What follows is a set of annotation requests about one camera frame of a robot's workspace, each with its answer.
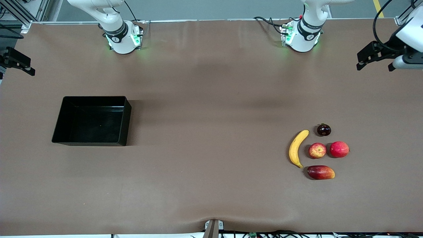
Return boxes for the black plastic box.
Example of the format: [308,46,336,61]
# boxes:
[52,96,132,147]

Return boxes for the red yellow apple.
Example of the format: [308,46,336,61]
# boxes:
[308,142,327,159]

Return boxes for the yellow banana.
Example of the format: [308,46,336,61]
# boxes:
[288,130,310,169]

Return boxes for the round red fruit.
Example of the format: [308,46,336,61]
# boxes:
[329,141,350,158]

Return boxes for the red yellow mango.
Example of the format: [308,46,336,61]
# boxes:
[307,165,336,180]

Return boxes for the brown table mat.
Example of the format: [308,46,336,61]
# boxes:
[0,18,423,236]

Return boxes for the aluminium frame profile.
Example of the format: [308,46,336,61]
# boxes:
[0,0,50,33]
[395,7,418,26]

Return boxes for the black left arm base cables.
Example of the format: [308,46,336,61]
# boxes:
[253,16,285,36]

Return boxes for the black right arm base cable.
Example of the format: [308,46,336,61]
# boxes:
[124,0,151,25]

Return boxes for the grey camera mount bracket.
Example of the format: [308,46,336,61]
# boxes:
[204,219,224,238]

